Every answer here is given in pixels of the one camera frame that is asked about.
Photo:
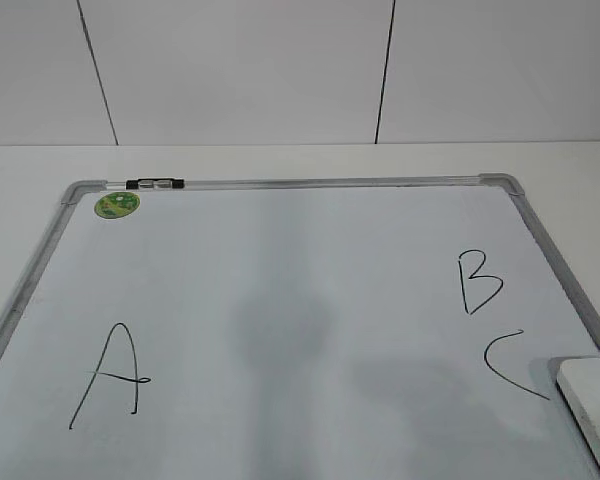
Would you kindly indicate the black silver frame clip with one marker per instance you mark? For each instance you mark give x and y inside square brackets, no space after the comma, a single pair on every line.
[154,184]

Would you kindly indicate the white board with grey frame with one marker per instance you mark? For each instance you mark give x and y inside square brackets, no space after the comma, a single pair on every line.
[407,328]

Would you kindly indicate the white board eraser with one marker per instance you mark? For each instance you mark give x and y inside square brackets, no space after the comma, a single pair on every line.
[579,381]

